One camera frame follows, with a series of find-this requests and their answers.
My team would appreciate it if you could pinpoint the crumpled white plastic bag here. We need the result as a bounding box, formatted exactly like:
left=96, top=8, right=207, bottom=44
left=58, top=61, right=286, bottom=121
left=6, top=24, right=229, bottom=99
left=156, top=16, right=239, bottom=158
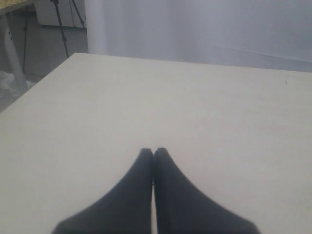
left=0, top=71, right=22, bottom=97

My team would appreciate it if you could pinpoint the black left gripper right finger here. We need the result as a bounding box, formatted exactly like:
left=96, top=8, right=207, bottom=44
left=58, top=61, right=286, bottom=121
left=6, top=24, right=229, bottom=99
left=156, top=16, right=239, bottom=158
left=154, top=148, right=259, bottom=234

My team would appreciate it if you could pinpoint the black tripod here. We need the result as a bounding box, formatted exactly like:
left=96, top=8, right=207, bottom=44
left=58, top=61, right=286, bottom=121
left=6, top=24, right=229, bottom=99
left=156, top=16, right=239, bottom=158
left=22, top=0, right=87, bottom=74

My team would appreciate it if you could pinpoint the white table leg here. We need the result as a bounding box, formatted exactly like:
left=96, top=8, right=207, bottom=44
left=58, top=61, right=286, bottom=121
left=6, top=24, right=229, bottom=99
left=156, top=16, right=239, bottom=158
left=0, top=14, right=28, bottom=94

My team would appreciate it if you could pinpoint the wooden side table top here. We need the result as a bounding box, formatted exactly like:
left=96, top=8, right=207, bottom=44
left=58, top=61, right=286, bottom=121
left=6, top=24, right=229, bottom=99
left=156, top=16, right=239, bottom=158
left=0, top=0, right=36, bottom=15

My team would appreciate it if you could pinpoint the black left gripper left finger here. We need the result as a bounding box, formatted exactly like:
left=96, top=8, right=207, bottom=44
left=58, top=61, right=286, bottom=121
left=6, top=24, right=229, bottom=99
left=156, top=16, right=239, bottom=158
left=53, top=148, right=153, bottom=234

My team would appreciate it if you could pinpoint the white backdrop curtain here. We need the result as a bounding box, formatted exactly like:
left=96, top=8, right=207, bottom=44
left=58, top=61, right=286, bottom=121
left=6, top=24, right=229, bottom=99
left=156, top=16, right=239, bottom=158
left=85, top=0, right=312, bottom=72

